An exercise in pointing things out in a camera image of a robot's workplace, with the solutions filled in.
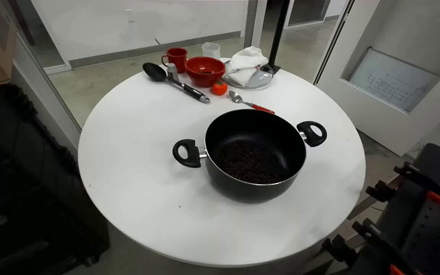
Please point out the red plastic bowl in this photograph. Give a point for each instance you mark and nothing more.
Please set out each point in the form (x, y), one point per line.
(205, 72)

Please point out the black perforated breadboard table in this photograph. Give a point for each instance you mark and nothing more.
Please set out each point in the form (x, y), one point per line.
(435, 234)

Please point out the white door panel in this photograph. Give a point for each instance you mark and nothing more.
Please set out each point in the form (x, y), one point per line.
(343, 86)

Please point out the white cloth towel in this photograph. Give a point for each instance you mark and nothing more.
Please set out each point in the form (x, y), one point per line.
(245, 62)

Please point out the clear plastic cup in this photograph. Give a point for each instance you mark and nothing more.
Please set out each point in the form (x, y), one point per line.
(212, 50)

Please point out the large black ladle spoon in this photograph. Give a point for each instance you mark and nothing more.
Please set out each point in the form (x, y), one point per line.
(154, 71)

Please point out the dark beans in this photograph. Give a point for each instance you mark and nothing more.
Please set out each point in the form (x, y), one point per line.
(251, 161)

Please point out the clear glass plate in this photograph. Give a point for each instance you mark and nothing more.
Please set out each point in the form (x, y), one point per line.
(262, 79)

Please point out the red mug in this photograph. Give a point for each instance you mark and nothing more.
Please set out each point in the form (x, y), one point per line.
(178, 57)

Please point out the black stand pole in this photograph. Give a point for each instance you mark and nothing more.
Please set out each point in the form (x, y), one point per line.
(279, 31)

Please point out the black orange toggle clamp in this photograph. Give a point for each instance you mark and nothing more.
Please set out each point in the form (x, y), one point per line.
(383, 192)
(378, 231)

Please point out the sheet with handwriting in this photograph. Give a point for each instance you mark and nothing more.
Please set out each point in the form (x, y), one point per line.
(393, 79)

